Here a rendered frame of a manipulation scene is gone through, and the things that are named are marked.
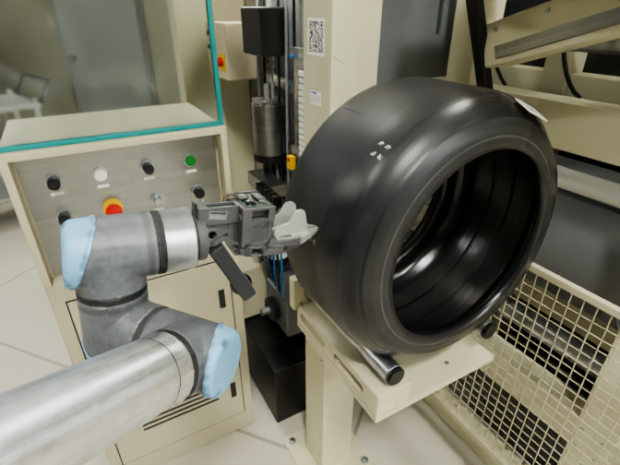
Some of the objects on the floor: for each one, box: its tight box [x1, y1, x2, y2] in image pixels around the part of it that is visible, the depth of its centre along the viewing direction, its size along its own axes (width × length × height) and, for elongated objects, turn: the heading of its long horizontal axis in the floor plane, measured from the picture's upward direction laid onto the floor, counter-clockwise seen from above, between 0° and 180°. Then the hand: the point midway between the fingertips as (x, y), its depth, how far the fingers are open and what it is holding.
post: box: [304, 0, 383, 465], centre depth 107 cm, size 13×13×250 cm
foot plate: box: [283, 427, 375, 465], centre depth 166 cm, size 27×27×2 cm
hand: (310, 232), depth 71 cm, fingers closed
